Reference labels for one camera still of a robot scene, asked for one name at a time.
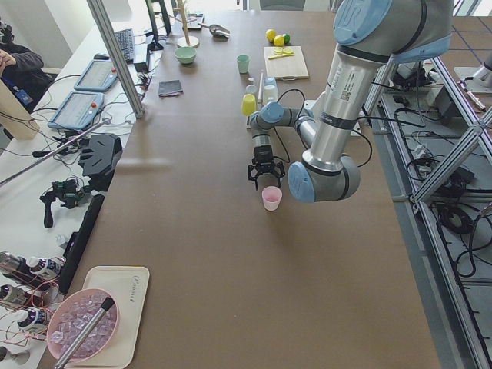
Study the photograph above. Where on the green ceramic bowl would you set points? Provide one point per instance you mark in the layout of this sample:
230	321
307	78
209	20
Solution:
186	54

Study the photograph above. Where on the lower teach pendant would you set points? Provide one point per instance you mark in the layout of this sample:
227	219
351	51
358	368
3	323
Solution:
77	111

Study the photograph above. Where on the lemon slices on board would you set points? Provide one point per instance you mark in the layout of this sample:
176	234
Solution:
281	53

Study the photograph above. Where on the wooden mug tree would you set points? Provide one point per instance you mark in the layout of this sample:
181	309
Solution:
179	14

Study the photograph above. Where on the cream plastic tray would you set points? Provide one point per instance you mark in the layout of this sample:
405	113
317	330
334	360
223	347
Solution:
127	285

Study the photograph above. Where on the white wooden cup holder rack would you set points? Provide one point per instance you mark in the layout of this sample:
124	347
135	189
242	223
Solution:
255	86

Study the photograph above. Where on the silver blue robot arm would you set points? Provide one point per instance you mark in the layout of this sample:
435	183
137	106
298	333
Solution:
368	35

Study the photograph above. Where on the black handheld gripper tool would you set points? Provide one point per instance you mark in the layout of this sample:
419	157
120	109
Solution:
67	192

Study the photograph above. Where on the yellow lemon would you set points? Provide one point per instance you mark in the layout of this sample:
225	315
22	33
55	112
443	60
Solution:
279	41
270	34

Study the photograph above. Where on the black gripper stand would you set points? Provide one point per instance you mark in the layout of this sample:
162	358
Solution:
98	159

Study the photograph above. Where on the metal scoop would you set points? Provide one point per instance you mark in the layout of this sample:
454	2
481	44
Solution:
217	30

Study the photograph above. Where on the upper teach pendant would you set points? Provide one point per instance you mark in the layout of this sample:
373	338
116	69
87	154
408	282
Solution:
99	76

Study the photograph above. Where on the black keyboard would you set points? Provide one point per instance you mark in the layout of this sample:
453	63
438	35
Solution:
126	41

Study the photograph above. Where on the yellow plastic cup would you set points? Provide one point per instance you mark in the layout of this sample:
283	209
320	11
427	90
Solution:
248	104

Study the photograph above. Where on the aluminium frame post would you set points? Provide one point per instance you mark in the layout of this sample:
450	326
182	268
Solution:
106	30

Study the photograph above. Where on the wooden cutting board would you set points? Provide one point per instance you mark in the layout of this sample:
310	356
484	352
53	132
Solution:
293	67

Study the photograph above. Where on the seated person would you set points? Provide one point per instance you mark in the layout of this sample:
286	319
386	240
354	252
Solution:
21	71

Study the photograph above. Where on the tea bottle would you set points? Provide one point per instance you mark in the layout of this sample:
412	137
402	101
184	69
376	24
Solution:
33	320
46	268

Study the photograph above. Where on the black flat bar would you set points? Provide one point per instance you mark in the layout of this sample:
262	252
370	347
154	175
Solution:
76	245

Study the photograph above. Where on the teach pendant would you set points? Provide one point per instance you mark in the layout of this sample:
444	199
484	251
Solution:
77	111
99	76

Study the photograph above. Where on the computer mouse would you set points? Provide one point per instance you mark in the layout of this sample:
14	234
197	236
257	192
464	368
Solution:
100	56

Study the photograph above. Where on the dark grey folded cloth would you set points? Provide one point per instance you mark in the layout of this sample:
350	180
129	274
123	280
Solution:
169	88

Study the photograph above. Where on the mint green plastic cup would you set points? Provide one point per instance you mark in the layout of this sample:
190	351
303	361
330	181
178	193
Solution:
243	63

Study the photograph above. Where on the pink bowl of ice cubes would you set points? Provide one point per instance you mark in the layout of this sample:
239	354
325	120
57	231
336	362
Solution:
73	315

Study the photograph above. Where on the white plastic cup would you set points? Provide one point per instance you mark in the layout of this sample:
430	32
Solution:
270	94

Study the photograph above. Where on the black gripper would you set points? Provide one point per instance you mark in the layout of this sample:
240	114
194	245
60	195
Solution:
263	152

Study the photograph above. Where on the metal spoon black tip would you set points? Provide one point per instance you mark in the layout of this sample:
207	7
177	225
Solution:
86	330

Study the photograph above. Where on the pink plastic cup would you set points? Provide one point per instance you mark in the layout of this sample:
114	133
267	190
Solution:
271	197

